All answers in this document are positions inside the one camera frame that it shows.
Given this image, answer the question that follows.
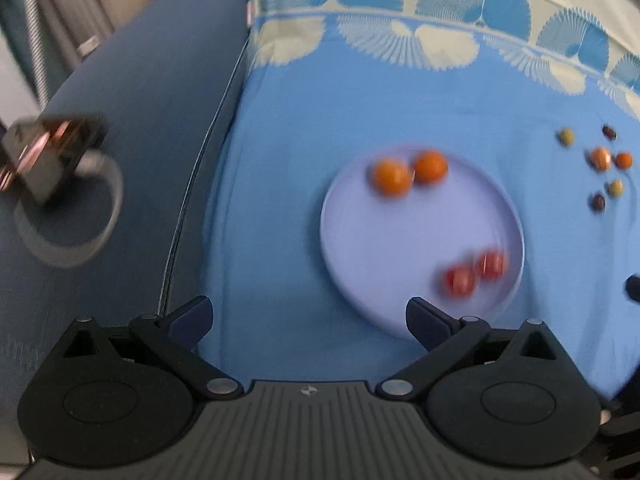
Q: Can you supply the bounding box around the dark red date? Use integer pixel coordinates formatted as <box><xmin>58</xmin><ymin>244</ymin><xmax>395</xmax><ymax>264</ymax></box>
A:
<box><xmin>602</xmin><ymin>125</ymin><xmax>617</xmax><ymax>141</ymax></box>
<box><xmin>589</xmin><ymin>193</ymin><xmax>606</xmax><ymax>214</ymax></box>

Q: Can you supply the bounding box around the lavender round plate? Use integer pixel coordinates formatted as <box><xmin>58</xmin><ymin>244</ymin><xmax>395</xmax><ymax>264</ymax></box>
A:
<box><xmin>319</xmin><ymin>145</ymin><xmax>525</xmax><ymax>339</ymax></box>

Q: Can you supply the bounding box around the red fruit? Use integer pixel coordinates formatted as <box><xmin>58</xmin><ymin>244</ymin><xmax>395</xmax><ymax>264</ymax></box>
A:
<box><xmin>442</xmin><ymin>263</ymin><xmax>477</xmax><ymax>299</ymax></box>
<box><xmin>475</xmin><ymin>249</ymin><xmax>509</xmax><ymax>281</ymax></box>

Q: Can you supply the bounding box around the green olive fruit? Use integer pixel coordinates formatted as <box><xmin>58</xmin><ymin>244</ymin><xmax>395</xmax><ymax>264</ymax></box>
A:
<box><xmin>606</xmin><ymin>179</ymin><xmax>625</xmax><ymax>198</ymax></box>
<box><xmin>558</xmin><ymin>128</ymin><xmax>575</xmax><ymax>148</ymax></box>

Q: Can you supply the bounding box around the black smartphone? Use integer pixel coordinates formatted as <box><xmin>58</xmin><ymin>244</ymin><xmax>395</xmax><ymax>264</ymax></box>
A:
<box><xmin>1</xmin><ymin>114</ymin><xmax>108</xmax><ymax>205</ymax></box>

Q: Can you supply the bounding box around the grey curtain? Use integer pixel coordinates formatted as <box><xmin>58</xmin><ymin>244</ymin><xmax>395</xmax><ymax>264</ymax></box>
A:
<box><xmin>23</xmin><ymin>0</ymin><xmax>114</xmax><ymax>107</ymax></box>

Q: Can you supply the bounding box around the blue sofa armrest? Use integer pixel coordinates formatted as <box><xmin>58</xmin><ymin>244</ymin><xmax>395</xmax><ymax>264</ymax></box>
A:
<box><xmin>1</xmin><ymin>0</ymin><xmax>248</xmax><ymax>419</ymax></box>

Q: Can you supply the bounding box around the small orange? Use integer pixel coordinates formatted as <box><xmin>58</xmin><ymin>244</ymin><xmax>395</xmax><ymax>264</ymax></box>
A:
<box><xmin>412</xmin><ymin>150</ymin><xmax>448</xmax><ymax>185</ymax></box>
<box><xmin>614</xmin><ymin>152</ymin><xmax>634</xmax><ymax>170</ymax></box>

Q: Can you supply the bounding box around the white charging cable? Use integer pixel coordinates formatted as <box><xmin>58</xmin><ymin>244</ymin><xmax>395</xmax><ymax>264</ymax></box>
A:
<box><xmin>12</xmin><ymin>152</ymin><xmax>125</xmax><ymax>269</ymax></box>

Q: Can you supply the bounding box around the blue cream patterned cloth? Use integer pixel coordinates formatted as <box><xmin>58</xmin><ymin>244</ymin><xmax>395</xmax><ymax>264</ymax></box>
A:
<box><xmin>198</xmin><ymin>0</ymin><xmax>639</xmax><ymax>398</ymax></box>

